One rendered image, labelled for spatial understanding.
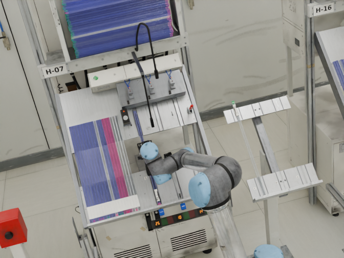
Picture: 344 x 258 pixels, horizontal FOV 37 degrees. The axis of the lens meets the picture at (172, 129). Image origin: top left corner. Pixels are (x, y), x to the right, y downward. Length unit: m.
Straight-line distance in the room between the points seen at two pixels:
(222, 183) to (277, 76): 2.87
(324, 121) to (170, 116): 1.06
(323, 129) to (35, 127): 2.40
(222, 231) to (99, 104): 1.06
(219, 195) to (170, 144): 1.30
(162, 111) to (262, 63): 2.07
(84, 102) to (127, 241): 0.87
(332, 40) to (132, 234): 1.57
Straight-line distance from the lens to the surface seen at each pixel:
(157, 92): 2.62
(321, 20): 3.12
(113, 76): 2.65
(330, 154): 3.14
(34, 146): 4.52
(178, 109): 2.66
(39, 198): 4.12
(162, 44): 2.65
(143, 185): 2.54
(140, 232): 3.00
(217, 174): 1.91
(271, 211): 2.84
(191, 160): 2.19
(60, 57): 2.66
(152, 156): 2.21
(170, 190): 2.54
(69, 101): 2.70
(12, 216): 2.66
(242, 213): 3.52
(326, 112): 3.35
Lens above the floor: 2.27
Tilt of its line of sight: 30 degrees down
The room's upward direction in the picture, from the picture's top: 10 degrees counter-clockwise
